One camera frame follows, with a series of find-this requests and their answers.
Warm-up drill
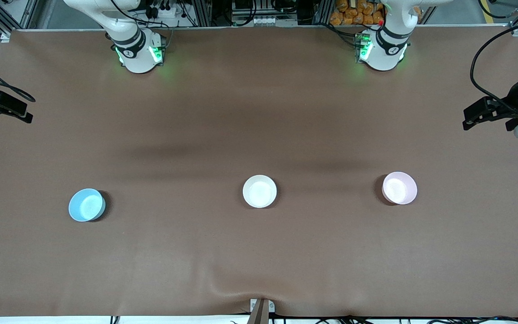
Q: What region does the pink plastic bowl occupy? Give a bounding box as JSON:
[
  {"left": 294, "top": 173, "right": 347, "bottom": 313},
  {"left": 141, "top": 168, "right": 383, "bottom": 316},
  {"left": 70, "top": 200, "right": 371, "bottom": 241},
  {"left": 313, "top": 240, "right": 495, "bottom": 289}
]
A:
[{"left": 382, "top": 171, "right": 418, "bottom": 206}]

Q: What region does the blue plastic bowl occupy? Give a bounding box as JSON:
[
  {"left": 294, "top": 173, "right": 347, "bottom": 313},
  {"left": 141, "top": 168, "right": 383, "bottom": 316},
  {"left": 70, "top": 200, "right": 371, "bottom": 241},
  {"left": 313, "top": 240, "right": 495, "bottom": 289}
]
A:
[{"left": 68, "top": 188, "right": 106, "bottom": 223}]

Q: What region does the white plastic bowl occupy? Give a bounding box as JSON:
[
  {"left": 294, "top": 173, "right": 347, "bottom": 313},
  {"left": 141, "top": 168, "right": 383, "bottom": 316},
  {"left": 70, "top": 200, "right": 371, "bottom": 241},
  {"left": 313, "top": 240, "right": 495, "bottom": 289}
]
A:
[{"left": 242, "top": 175, "right": 278, "bottom": 209}]

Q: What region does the bag of orange items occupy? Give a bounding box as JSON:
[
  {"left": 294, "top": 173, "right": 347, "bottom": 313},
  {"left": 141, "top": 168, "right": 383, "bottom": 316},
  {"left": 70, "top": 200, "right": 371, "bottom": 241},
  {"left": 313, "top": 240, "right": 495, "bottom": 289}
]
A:
[{"left": 329, "top": 0, "right": 385, "bottom": 27}]

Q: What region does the white socket strip with plugs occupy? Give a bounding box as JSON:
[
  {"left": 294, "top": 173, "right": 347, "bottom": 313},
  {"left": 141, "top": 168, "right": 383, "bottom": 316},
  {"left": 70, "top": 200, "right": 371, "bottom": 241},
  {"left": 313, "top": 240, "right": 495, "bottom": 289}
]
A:
[{"left": 144, "top": 1, "right": 179, "bottom": 21}]

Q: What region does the brown table mat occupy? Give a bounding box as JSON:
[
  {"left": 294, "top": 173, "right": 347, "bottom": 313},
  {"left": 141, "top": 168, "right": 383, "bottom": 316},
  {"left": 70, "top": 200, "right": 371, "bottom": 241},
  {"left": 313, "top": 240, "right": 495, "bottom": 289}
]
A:
[{"left": 0, "top": 27, "right": 518, "bottom": 318}]

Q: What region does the white power strip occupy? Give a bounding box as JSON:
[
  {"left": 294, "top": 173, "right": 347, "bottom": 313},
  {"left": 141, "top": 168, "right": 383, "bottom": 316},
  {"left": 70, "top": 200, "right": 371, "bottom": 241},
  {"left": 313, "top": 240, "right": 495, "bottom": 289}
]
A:
[{"left": 250, "top": 16, "right": 287, "bottom": 27}]

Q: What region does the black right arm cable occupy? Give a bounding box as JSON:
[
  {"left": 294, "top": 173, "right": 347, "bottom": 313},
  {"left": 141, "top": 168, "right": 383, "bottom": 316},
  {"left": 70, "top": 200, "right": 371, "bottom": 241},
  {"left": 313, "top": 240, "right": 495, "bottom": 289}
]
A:
[{"left": 0, "top": 57, "right": 36, "bottom": 103}]

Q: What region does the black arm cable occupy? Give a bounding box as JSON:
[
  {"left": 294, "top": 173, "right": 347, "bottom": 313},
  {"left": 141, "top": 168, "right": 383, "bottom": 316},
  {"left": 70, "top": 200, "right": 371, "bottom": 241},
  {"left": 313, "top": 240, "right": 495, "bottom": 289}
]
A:
[
  {"left": 0, "top": 57, "right": 36, "bottom": 103},
  {"left": 470, "top": 20, "right": 518, "bottom": 113}
]

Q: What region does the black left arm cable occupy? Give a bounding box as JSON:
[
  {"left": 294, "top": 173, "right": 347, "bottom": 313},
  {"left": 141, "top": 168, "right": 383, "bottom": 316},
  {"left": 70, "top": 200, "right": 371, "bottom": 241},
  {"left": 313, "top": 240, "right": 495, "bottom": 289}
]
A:
[{"left": 470, "top": 20, "right": 518, "bottom": 113}]

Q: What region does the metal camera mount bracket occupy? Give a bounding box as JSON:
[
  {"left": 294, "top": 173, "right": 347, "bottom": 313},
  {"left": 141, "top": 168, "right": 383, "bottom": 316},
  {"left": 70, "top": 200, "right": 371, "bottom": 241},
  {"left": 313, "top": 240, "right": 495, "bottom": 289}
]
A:
[{"left": 246, "top": 298, "right": 276, "bottom": 324}]

